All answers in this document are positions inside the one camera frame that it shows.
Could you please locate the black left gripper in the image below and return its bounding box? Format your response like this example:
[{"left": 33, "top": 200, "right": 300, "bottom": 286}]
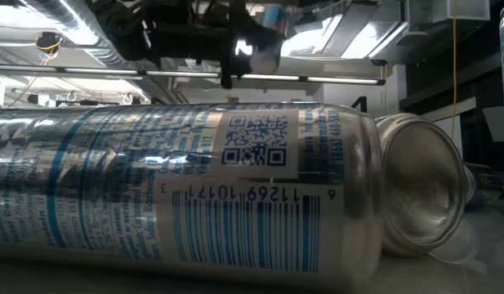
[{"left": 147, "top": 0, "right": 265, "bottom": 89}]

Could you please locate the light blue Red Bull can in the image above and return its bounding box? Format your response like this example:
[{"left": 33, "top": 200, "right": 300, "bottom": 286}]
[{"left": 249, "top": 4, "right": 287, "bottom": 76}]

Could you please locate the silver tall beverage can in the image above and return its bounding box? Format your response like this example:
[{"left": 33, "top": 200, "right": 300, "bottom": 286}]
[{"left": 373, "top": 113, "right": 478, "bottom": 257}]

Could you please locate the overhead light bar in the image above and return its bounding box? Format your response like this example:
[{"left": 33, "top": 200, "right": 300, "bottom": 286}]
[{"left": 0, "top": 64, "right": 386, "bottom": 87}]

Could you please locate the blue silver Red Bull can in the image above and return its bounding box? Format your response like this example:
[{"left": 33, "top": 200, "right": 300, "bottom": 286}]
[{"left": 0, "top": 101, "right": 386, "bottom": 293}]

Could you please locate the yellow black cord reel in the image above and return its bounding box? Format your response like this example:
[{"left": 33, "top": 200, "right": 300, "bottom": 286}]
[{"left": 33, "top": 30, "right": 65, "bottom": 56}]

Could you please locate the grey rectangular air duct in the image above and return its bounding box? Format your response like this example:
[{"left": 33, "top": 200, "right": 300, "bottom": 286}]
[{"left": 394, "top": 0, "right": 492, "bottom": 47}]

